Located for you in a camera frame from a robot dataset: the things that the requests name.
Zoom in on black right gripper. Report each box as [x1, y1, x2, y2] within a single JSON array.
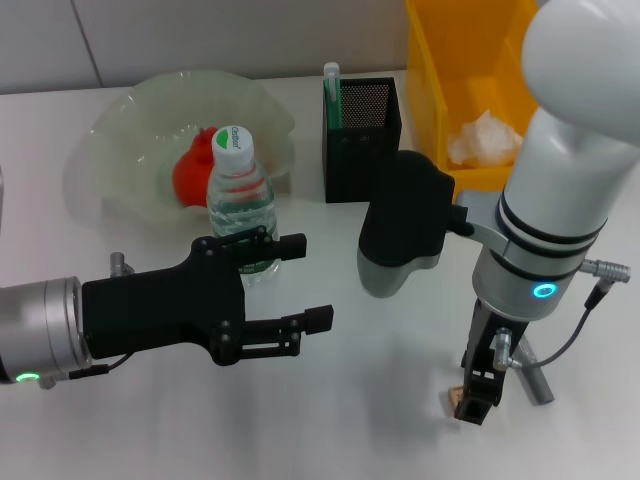
[[453, 297, 532, 427]]

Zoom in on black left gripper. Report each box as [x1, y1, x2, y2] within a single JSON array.
[[81, 225, 309, 368]]

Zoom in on silver glitter pen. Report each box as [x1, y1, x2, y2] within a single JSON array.
[[514, 339, 556, 405]]

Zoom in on clear green-label water bottle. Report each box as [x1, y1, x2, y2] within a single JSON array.
[[206, 124, 281, 290]]

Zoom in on orange toy fruit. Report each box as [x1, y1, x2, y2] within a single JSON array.
[[172, 127, 220, 209]]

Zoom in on mint green pen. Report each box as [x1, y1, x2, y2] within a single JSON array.
[[322, 61, 343, 131]]

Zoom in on white paper ball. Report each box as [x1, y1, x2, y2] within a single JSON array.
[[446, 109, 525, 168]]

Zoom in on black mesh pen holder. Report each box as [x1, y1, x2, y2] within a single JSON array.
[[322, 77, 404, 205]]

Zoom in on green glass fruit plate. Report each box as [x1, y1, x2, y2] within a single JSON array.
[[74, 71, 296, 231]]

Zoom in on yellow plastic bin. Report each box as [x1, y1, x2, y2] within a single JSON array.
[[404, 0, 542, 195]]

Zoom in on silver right cable connector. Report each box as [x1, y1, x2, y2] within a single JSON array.
[[492, 327, 515, 370]]

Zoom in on silver cable connector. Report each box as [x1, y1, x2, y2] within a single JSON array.
[[109, 252, 136, 276], [492, 327, 515, 370]]

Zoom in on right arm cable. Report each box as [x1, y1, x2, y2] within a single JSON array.
[[509, 257, 634, 372]]

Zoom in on silver left cable connector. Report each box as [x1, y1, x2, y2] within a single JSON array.
[[109, 252, 136, 276]]

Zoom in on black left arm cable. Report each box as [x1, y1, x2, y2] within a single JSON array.
[[68, 352, 132, 380]]

